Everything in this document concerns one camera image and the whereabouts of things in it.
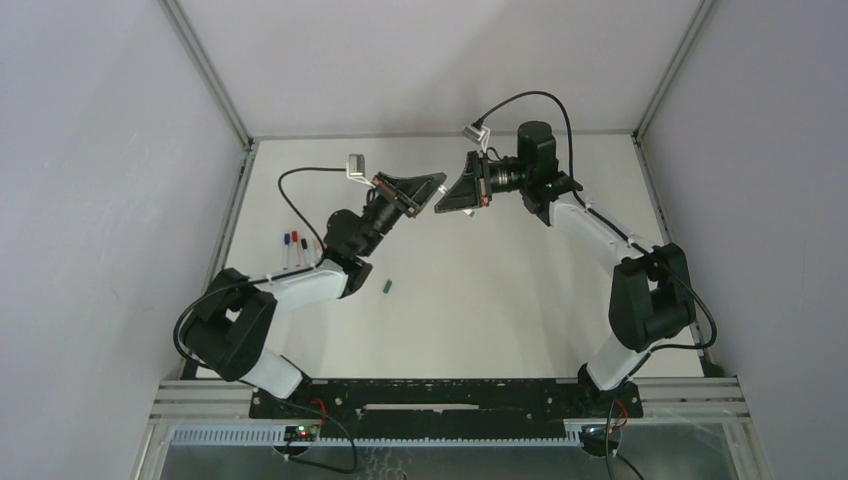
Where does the white pen red tip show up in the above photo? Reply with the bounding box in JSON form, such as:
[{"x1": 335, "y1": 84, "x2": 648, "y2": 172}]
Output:
[{"x1": 289, "y1": 231, "x2": 301, "y2": 268}]

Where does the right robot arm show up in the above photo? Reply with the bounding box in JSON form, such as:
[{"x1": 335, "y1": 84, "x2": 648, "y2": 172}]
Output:
[{"x1": 435, "y1": 121, "x2": 696, "y2": 396}]

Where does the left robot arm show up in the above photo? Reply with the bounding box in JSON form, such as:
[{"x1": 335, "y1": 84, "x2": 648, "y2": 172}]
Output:
[{"x1": 172, "y1": 172, "x2": 447, "y2": 400}]

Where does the right controller board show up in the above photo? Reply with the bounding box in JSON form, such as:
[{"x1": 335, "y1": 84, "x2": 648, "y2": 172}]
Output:
[{"x1": 579, "y1": 426, "x2": 621, "y2": 457}]

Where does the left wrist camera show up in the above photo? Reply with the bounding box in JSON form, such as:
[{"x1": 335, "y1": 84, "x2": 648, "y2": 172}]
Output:
[{"x1": 346, "y1": 153, "x2": 371, "y2": 185}]

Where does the left camera cable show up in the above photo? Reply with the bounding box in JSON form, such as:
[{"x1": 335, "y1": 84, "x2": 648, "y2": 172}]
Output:
[{"x1": 172, "y1": 166, "x2": 349, "y2": 369}]

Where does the camera cable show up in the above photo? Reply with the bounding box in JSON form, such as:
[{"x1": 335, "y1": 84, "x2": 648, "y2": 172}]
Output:
[
  {"x1": 172, "y1": 166, "x2": 349, "y2": 369},
  {"x1": 473, "y1": 91, "x2": 719, "y2": 480}
]

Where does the right camera cable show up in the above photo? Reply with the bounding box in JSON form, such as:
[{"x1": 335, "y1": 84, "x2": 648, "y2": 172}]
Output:
[{"x1": 473, "y1": 91, "x2": 719, "y2": 480}]

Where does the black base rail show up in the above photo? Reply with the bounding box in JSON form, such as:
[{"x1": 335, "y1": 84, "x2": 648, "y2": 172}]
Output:
[{"x1": 249, "y1": 378, "x2": 644, "y2": 437}]

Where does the white cable duct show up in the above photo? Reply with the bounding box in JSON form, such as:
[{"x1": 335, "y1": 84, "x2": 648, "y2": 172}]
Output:
[{"x1": 171, "y1": 424, "x2": 581, "y2": 447}]

